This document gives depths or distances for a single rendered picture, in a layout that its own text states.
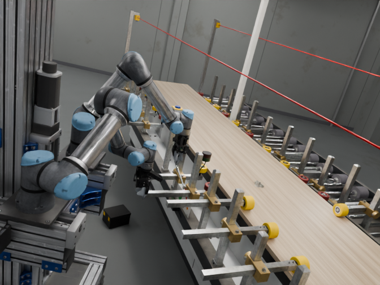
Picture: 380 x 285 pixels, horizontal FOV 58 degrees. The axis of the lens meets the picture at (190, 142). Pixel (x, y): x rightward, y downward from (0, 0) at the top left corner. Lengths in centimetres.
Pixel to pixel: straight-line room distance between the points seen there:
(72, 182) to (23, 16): 64
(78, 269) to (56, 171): 120
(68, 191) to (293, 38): 712
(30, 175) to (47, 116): 31
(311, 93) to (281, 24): 169
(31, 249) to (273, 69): 704
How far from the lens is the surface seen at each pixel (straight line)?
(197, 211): 242
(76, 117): 185
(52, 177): 135
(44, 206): 150
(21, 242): 163
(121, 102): 148
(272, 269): 162
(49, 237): 155
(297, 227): 207
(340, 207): 234
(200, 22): 784
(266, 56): 797
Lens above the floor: 192
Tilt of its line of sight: 22 degrees down
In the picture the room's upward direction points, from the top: 13 degrees clockwise
